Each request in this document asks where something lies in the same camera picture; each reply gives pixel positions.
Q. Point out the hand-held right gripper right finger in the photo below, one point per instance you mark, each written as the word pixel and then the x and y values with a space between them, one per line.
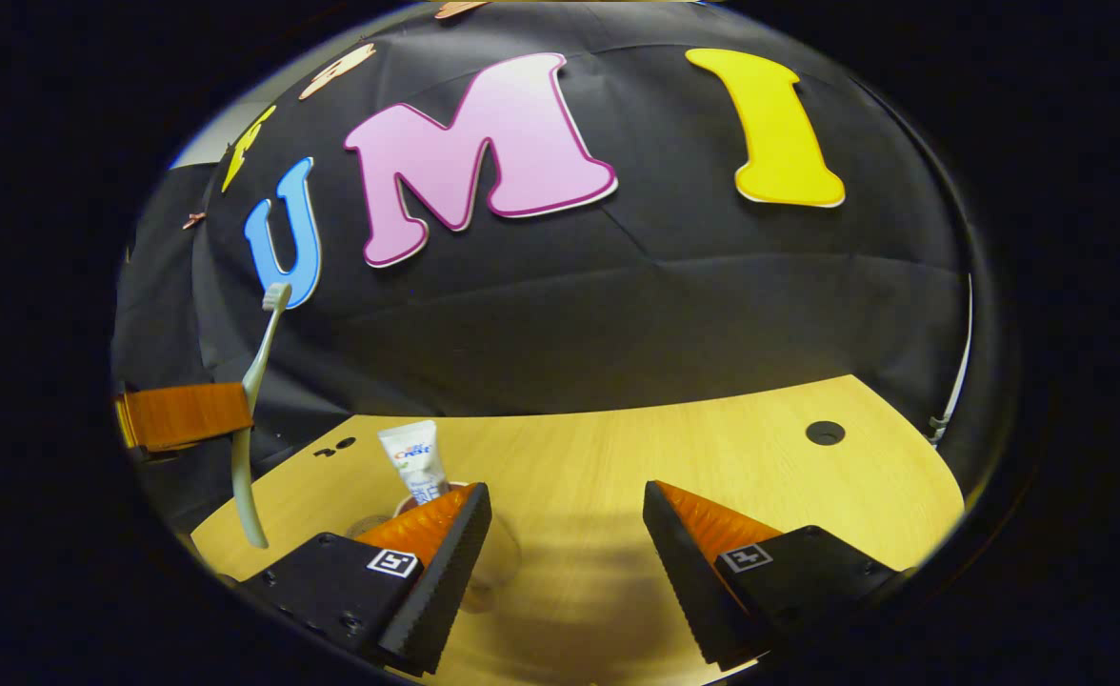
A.
pixel 689 581

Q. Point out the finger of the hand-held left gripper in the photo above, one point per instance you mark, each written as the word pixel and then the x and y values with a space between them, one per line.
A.
pixel 184 416

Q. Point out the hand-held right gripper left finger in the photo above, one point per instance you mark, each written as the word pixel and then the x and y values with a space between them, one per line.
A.
pixel 436 581

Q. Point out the beige cup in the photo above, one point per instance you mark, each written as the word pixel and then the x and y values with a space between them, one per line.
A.
pixel 498 562

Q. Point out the pale green toothbrush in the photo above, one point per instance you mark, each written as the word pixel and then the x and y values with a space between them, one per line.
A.
pixel 242 476

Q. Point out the white toothpaste tube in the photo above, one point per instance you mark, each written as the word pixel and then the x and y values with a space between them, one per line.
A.
pixel 412 457

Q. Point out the wooden desktop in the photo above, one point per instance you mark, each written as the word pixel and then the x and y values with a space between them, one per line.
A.
pixel 598 457

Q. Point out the red cloth clip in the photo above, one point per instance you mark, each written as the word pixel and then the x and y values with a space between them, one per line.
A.
pixel 193 220

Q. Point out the black backdrop cloth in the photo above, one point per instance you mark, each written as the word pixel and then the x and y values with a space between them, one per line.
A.
pixel 665 314

